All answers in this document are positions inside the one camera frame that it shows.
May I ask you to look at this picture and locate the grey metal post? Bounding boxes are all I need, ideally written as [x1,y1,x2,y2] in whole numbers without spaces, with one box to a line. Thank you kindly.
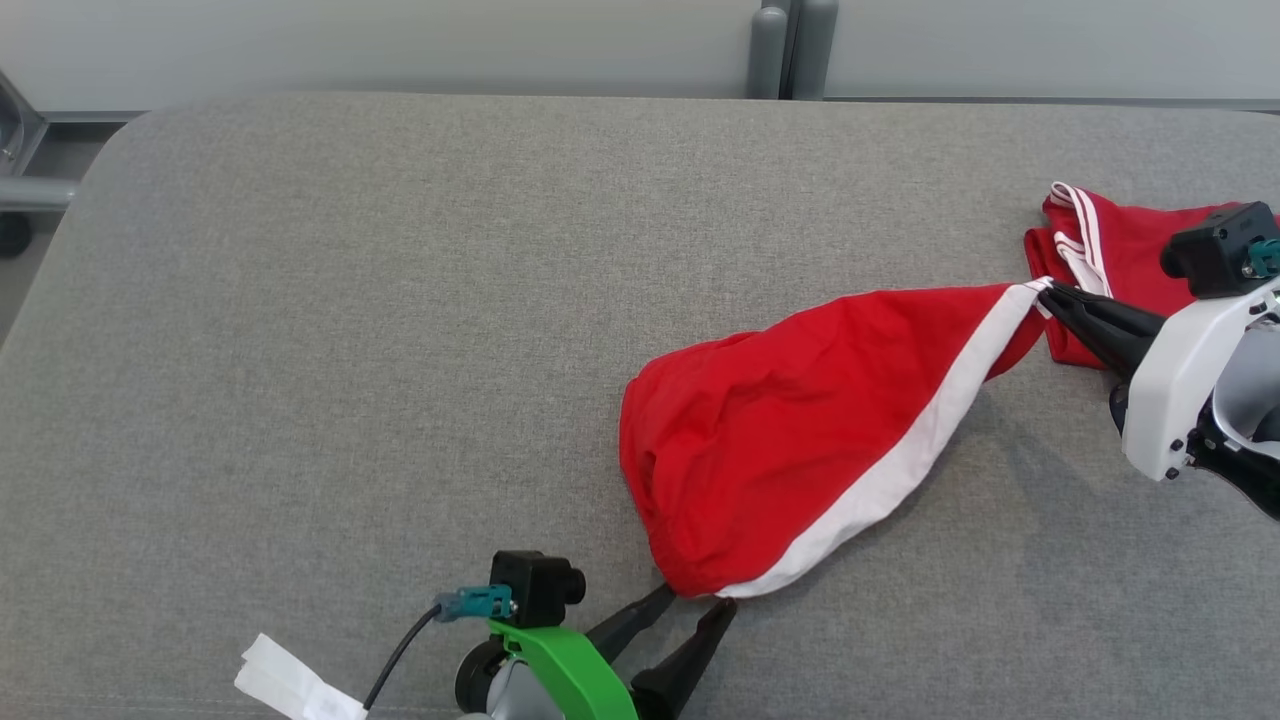
[790,0,839,101]
[748,5,791,101]

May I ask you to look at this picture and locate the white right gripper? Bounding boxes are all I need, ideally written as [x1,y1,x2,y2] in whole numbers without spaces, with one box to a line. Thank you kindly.
[1038,278,1280,483]

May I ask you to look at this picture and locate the red basketball jersey white trim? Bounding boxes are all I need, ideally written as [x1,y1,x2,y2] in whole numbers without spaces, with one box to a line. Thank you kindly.
[618,180,1280,601]

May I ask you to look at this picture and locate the grey metal cart frame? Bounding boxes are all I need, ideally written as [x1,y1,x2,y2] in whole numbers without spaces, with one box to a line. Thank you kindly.
[0,68,79,259]

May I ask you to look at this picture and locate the white tape flag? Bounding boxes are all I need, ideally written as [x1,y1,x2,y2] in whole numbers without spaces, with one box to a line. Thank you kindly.
[234,633,369,720]

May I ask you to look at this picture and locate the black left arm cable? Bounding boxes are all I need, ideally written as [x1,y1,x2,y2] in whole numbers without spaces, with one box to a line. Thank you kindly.
[362,585,516,713]

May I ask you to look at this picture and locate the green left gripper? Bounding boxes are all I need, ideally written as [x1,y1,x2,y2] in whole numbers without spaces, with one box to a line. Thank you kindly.
[487,582,739,720]

